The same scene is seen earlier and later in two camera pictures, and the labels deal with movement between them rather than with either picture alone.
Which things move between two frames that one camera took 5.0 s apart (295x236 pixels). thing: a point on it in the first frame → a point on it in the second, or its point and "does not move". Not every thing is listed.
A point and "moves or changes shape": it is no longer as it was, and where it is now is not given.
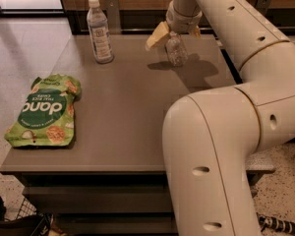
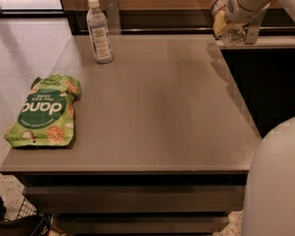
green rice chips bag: [47, 113] does not move
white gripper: [182, 22] → [236, 11]
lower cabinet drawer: [116, 223] does not move
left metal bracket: [113, 15] does not move
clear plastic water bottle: [175, 49] moves or changes shape
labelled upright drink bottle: [99, 32] does not move
